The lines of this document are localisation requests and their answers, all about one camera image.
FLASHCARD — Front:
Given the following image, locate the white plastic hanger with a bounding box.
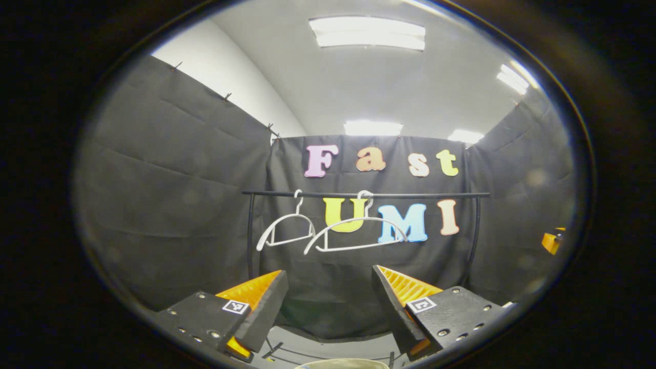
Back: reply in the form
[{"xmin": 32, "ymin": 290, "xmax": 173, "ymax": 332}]
[
  {"xmin": 256, "ymin": 190, "xmax": 317, "ymax": 252},
  {"xmin": 303, "ymin": 191, "xmax": 409, "ymax": 255}
]

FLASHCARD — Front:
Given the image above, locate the black metal clothes rack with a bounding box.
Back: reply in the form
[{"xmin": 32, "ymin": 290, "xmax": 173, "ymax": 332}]
[{"xmin": 242, "ymin": 190, "xmax": 490, "ymax": 367}]

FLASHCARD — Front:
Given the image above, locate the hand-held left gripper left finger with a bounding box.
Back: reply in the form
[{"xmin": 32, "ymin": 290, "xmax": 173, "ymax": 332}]
[{"xmin": 154, "ymin": 270, "xmax": 289, "ymax": 362}]

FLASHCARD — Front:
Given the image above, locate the large ceiling light panel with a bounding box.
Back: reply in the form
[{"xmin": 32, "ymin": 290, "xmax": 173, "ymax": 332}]
[{"xmin": 309, "ymin": 16, "xmax": 426, "ymax": 51}]

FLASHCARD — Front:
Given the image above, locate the beige laundry hamper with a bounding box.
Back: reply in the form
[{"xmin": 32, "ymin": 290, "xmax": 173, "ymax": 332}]
[{"xmin": 295, "ymin": 358, "xmax": 390, "ymax": 369}]

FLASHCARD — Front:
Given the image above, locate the black backdrop cloth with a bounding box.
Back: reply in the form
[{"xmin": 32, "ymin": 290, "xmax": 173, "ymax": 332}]
[{"xmin": 74, "ymin": 54, "xmax": 575, "ymax": 340}]

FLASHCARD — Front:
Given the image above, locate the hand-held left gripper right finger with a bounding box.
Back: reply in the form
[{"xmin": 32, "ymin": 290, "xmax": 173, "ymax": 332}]
[{"xmin": 372, "ymin": 265, "xmax": 505, "ymax": 359}]

